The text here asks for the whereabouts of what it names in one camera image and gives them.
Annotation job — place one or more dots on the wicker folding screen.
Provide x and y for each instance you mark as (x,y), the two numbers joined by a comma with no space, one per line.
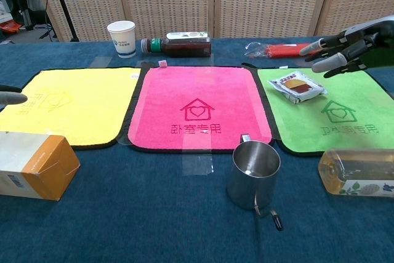
(252,1)

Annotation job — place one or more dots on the red sticks in clear wrapper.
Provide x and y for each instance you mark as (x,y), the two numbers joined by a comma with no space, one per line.
(286,51)

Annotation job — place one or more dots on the orange and white cardboard box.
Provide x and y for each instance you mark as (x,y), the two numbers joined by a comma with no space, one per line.
(46,170)

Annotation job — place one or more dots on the snack packet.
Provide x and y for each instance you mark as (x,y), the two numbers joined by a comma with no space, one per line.
(297,89)

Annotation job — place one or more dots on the pale yellow drink bottle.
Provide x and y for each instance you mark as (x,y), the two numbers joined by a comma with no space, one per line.
(360,167)

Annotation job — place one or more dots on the green towel mat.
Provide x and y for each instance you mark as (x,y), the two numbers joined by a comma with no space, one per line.
(301,130)

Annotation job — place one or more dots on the yellow towel mat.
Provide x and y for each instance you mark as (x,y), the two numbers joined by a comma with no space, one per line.
(77,106)

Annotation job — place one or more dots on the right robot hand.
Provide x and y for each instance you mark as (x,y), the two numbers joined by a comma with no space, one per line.
(372,47)

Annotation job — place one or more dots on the black tripod stand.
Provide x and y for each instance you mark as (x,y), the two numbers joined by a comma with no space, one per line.
(63,10)

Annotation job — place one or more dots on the stainless steel mug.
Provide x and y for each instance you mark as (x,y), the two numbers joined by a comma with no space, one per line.
(252,189)

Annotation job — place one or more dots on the large clear tape strip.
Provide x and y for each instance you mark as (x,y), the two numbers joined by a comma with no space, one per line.
(197,163)

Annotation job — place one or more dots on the blue tablecloth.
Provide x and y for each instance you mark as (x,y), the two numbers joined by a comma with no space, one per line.
(154,220)

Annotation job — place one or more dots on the dark drink bottle green cap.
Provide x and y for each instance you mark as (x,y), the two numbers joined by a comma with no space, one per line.
(187,47)

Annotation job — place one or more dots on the white paper cup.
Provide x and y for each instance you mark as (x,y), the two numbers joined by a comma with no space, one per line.
(122,38)

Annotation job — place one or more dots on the small clear tape strip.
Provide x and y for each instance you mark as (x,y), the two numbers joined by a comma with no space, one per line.
(101,61)

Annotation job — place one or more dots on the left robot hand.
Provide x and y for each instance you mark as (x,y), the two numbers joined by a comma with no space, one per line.
(10,98)

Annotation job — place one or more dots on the orange plastic bag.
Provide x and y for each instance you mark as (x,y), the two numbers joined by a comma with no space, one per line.
(10,26)

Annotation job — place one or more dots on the pink towel mat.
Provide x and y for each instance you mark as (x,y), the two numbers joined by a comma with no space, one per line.
(197,87)

